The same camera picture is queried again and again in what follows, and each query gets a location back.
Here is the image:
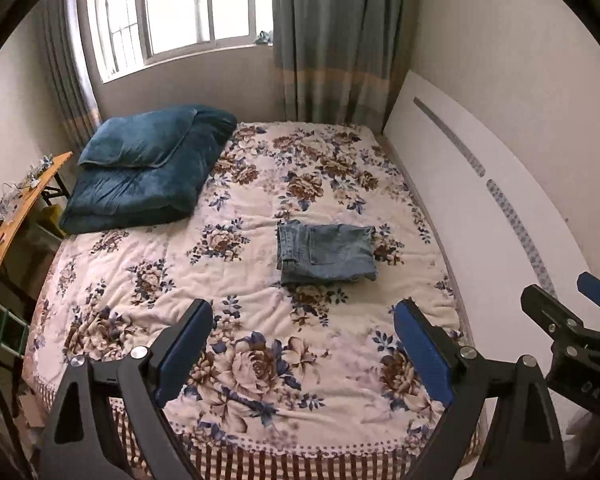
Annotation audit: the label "blue denim pants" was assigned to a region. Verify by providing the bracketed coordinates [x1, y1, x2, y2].
[276, 220, 378, 285]

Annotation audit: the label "white headboard panel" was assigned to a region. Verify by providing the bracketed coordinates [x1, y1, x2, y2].
[384, 72, 600, 372]

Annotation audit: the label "floral bed blanket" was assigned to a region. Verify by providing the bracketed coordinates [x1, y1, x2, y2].
[23, 122, 462, 479]

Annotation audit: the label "wooden side desk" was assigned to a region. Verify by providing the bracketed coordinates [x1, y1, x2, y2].
[0, 152, 73, 270]

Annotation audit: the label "teal folded comforter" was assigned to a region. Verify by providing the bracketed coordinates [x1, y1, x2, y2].
[60, 104, 237, 234]

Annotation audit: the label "teal pillow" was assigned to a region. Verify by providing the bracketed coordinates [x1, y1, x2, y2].
[79, 106, 197, 169]

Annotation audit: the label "right teal curtain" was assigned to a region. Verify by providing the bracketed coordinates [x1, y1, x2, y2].
[272, 0, 408, 133]

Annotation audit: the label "teal curtain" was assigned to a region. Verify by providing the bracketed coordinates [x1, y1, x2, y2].
[38, 0, 102, 152]
[272, 0, 408, 133]

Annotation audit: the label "small object on windowsill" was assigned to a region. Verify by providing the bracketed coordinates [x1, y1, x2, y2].
[253, 30, 273, 46]

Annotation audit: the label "left teal curtain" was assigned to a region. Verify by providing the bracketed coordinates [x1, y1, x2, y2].
[38, 0, 102, 152]

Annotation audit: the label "window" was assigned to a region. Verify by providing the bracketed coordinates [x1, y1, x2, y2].
[86, 0, 273, 82]

